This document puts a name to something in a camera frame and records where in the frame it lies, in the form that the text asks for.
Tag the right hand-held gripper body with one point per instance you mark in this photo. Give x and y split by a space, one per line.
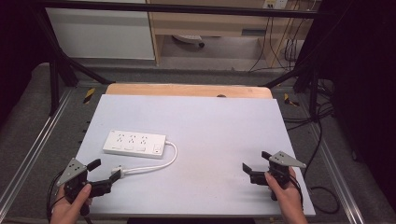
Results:
281 174

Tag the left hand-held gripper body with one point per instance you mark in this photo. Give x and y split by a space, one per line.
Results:
73 171

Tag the white plug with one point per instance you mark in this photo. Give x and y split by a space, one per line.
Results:
117 171

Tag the person's right hand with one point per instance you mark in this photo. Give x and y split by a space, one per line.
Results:
288 199

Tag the person's left hand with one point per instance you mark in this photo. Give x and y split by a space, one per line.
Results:
68 211

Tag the white power strip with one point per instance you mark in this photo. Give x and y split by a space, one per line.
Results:
134 143

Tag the yellow black tape marker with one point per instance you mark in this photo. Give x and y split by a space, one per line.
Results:
290 100
89 95

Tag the wooden table board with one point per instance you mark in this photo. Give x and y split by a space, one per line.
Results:
186 90

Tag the black curtain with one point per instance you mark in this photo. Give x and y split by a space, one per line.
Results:
364 93
15 46

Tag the white cabinet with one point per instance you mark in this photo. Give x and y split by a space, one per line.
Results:
99 32

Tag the white chair base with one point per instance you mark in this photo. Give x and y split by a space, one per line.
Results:
188 39

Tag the wooden desk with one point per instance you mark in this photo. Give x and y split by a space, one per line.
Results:
202 23

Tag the aluminium rail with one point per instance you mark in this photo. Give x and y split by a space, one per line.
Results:
337 174
34 146

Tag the black metal frame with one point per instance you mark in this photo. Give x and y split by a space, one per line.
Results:
57 62

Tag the white wall socket strip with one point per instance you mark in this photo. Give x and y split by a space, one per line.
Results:
275 3

